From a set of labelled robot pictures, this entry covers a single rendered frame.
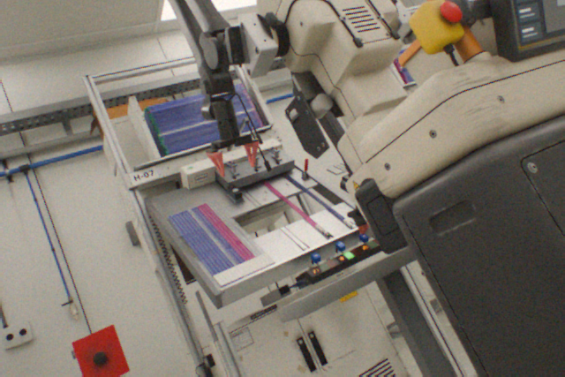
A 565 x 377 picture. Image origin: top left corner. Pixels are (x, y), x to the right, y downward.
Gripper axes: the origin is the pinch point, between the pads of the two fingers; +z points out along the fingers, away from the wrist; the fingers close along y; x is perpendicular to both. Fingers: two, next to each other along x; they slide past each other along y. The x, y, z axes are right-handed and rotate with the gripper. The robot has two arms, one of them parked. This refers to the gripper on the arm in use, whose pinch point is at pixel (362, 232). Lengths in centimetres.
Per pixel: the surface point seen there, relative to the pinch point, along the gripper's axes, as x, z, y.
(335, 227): -9.5, 1.3, 4.9
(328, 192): -31.7, 1.6, -8.3
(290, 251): -7.6, 1.3, 26.9
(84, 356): -11, 10, 101
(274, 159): -61, -5, 1
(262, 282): -1.6, 3.8, 42.5
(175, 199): -66, 2, 48
